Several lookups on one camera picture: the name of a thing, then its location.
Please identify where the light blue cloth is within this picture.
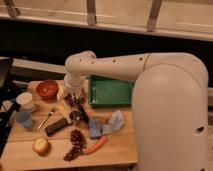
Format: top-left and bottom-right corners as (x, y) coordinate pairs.
(102, 110), (125, 135)

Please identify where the green plastic tray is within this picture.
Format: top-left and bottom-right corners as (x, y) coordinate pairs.
(88, 75), (134, 108)

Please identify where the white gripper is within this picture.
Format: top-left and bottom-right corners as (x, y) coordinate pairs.
(62, 75), (85, 106)

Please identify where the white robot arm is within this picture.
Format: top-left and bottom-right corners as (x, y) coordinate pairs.
(64, 51), (208, 171)

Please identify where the orange carrot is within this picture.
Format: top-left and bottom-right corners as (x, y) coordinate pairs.
(83, 136), (107, 154)

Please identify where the yellow banana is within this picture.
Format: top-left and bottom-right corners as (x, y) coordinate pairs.
(57, 85), (71, 123)

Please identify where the blue sponge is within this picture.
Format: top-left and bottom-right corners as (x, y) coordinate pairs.
(89, 118), (102, 139)

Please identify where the wooden board table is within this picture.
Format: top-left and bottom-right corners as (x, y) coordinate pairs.
(0, 81), (138, 171)

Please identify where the blue plastic cup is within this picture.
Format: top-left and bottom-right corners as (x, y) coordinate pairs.
(15, 111), (33, 128)

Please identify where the black rectangular block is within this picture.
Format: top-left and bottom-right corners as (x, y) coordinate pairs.
(45, 118), (68, 136)

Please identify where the dark grape bunch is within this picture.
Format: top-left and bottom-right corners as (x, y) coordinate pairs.
(63, 129), (86, 161)

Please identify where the white paper cup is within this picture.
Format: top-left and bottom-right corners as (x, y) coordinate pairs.
(16, 92), (36, 112)

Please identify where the black handled utensil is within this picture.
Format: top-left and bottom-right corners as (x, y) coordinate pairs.
(77, 105), (89, 123)

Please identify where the metal spoon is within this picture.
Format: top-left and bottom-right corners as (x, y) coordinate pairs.
(34, 107), (57, 133)

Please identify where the red bowl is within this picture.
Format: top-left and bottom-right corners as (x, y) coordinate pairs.
(36, 80), (58, 99)

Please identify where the red yellow apple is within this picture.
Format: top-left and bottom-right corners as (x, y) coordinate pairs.
(33, 137), (50, 155)

